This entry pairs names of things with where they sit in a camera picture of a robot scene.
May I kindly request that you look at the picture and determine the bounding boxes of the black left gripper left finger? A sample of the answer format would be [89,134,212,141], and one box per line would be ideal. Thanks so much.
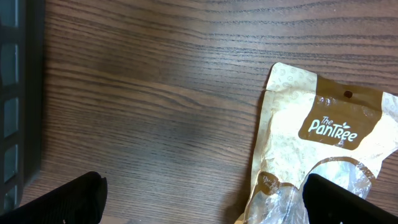
[1,171,108,224]

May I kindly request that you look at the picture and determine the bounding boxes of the grey plastic mesh basket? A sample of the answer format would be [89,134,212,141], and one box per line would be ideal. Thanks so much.
[1,0,45,213]

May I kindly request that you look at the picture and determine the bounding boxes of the brown Pantree bag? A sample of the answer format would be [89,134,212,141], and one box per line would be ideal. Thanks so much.
[238,63,397,223]

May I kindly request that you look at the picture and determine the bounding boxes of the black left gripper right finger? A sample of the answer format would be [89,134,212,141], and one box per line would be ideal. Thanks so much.
[303,174,397,224]

